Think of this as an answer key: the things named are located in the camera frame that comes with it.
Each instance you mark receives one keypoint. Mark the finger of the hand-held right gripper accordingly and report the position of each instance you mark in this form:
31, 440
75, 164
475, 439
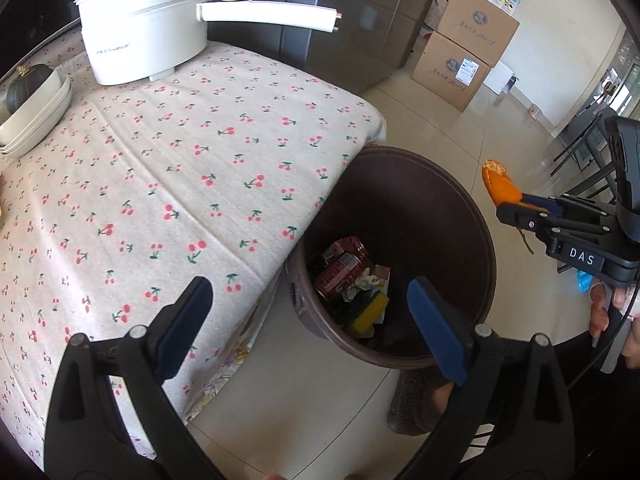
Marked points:
575, 207
520, 217

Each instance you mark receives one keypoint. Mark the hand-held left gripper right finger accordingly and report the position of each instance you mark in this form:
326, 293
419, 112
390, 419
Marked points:
437, 330

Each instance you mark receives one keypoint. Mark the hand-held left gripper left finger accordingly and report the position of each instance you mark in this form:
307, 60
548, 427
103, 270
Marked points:
182, 330

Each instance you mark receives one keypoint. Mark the orange peel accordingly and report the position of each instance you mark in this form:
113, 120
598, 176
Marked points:
497, 185

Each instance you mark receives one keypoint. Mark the green and yellow sponge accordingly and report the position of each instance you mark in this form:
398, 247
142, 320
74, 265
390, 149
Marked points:
370, 312

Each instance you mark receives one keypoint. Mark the white tissue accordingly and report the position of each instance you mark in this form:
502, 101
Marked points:
362, 282

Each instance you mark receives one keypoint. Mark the brown trash bin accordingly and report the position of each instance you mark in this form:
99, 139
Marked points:
425, 220

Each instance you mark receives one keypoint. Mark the red cartoon drink can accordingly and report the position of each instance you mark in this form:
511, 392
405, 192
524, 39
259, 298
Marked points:
340, 270

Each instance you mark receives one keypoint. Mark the person's right hand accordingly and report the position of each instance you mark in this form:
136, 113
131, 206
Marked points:
597, 315

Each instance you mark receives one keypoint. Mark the floral table skirt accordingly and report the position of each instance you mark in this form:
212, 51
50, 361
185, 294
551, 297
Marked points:
220, 375

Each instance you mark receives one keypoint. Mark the black metal chair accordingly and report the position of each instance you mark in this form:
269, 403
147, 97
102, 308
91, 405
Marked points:
575, 145

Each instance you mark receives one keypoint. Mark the grey knitted shoe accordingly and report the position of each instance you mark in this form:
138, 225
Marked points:
415, 400

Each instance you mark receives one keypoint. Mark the blue plastic bag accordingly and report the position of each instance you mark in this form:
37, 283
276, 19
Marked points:
583, 281

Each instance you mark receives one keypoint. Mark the glass door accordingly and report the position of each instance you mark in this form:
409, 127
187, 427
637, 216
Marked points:
617, 80

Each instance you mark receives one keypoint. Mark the cherry print tablecloth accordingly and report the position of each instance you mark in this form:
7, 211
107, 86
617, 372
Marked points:
150, 185

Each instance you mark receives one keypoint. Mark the cardboard box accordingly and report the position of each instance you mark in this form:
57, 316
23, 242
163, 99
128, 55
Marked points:
475, 30
445, 75

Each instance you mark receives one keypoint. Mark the grey refrigerator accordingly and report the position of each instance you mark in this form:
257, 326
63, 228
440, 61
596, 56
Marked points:
325, 35

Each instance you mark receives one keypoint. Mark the dark green squash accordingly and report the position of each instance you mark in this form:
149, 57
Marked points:
25, 90

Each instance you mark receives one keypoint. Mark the white electric pot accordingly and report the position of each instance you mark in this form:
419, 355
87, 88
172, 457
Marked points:
145, 35

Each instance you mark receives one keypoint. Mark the black microwave oven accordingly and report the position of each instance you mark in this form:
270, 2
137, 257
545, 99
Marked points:
40, 0

